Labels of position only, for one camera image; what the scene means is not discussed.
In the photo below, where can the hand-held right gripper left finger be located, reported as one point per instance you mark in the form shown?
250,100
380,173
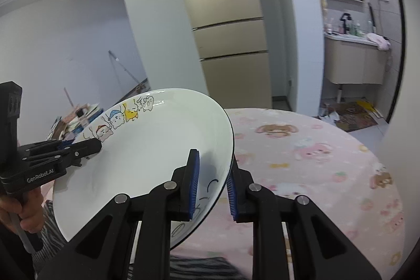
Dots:
194,181

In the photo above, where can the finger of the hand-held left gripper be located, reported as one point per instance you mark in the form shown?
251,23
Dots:
87,147

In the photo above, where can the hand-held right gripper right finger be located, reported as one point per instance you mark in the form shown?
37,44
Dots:
230,198

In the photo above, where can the white deep cartoon print plate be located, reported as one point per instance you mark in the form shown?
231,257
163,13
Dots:
147,142

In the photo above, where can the person's left hand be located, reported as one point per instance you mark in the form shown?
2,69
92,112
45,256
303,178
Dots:
29,211

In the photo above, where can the stack of books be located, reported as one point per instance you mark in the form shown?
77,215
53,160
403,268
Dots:
78,114

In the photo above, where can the short leaning metal strip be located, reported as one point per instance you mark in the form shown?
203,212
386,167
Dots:
69,98

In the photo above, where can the pink cartoon printed tablecloth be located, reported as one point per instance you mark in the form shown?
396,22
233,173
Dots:
311,175

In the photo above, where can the long leaning metal strip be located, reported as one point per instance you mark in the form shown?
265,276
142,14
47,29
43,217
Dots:
126,71

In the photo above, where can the patterned floor mat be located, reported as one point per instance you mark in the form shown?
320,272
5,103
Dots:
354,117

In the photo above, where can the beige three-door refrigerator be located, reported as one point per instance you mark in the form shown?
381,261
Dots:
223,4

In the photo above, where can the beige bathroom vanity cabinet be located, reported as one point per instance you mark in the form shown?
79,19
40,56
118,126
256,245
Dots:
354,63

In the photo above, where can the black sink faucet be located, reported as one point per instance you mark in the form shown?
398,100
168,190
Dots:
344,21

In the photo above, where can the light crumpled towel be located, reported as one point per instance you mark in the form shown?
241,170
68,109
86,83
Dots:
379,40

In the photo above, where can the dark door frame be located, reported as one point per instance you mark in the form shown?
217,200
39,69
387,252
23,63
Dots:
401,47

